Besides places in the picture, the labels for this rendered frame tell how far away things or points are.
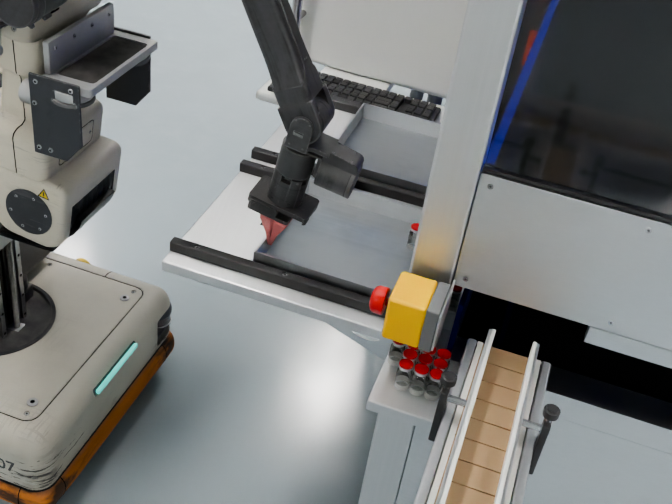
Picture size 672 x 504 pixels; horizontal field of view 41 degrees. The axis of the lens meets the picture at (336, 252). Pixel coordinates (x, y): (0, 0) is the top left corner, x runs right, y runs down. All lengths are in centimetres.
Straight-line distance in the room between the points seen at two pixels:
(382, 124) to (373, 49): 38
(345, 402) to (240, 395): 29
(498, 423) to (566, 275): 22
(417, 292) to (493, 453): 24
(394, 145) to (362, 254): 40
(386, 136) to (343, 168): 55
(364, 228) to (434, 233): 37
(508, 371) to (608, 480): 28
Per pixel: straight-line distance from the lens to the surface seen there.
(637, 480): 147
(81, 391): 211
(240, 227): 156
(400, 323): 122
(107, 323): 226
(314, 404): 247
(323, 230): 157
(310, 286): 141
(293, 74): 129
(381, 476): 158
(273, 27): 128
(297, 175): 137
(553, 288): 125
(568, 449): 144
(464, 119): 115
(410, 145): 187
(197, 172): 335
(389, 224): 161
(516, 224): 120
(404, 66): 227
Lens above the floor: 178
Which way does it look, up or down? 36 degrees down
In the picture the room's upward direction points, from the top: 9 degrees clockwise
